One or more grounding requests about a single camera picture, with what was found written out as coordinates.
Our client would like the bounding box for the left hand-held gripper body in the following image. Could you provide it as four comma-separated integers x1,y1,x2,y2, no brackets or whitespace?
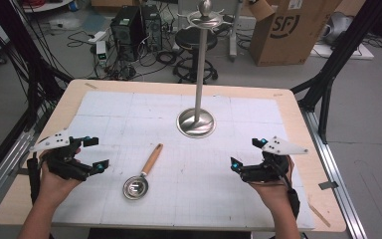
29,128,94,182

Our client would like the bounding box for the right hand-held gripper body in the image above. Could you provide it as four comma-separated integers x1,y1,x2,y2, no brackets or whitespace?
239,135,309,184

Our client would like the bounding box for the metal ladle with wooden handle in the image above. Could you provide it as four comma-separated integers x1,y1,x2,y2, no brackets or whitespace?
122,142,164,201

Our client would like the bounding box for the person's left hand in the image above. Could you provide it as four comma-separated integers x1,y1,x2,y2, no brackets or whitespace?
38,148,83,207

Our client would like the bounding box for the person's right hand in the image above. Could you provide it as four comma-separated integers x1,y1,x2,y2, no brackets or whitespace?
249,154,296,209

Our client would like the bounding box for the grey tape piece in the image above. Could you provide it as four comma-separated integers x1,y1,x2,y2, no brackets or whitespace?
317,180,339,191

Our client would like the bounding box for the white grid mat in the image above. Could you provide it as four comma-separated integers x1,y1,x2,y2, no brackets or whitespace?
51,91,316,231

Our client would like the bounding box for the thin wooden stick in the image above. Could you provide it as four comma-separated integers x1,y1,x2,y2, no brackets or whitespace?
307,203,331,229

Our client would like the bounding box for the white device with green display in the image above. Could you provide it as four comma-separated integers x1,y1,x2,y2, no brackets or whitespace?
95,40,109,68

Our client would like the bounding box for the tall metal hanging stand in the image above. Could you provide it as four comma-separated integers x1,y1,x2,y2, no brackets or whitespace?
176,0,226,139

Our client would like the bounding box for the white power strip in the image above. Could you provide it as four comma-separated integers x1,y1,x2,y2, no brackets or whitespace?
88,30,109,45

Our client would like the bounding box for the large cardboard box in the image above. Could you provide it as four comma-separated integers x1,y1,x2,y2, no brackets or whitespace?
249,0,343,67

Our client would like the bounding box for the white metal pole stand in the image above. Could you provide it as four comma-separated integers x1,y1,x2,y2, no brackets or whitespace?
228,0,244,63

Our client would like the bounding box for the black computer tower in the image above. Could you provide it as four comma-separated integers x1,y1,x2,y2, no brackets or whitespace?
141,3,164,53
109,5,144,63

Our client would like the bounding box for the white flat board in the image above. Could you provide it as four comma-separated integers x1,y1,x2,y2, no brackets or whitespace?
311,42,375,61

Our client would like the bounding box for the black round stool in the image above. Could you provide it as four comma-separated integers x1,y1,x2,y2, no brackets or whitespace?
172,26,220,85

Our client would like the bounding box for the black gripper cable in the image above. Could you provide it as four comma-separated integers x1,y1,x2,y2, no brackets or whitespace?
271,160,294,192

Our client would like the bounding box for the black wrist strap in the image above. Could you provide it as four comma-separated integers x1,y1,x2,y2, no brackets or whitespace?
286,187,301,220
26,156,42,206

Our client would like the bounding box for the aluminium rail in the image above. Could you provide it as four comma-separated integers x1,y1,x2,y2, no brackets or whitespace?
0,109,48,218
300,109,368,239

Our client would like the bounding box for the tangle of black floor cables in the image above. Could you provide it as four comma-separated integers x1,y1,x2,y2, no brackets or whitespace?
67,29,180,82

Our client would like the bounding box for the black metal frame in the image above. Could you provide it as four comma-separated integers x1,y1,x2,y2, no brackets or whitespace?
290,0,382,144
0,0,75,133

